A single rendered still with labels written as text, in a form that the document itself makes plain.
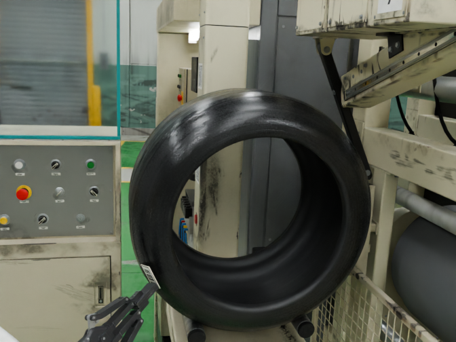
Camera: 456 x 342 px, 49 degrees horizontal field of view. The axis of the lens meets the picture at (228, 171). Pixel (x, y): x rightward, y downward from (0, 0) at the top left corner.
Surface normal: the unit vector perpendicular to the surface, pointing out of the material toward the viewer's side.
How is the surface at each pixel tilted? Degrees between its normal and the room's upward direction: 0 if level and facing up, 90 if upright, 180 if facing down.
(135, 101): 90
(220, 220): 90
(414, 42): 90
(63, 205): 90
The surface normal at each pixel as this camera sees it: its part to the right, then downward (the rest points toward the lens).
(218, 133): 0.11, 0.06
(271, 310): 0.22, 0.40
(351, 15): -0.98, 0.00
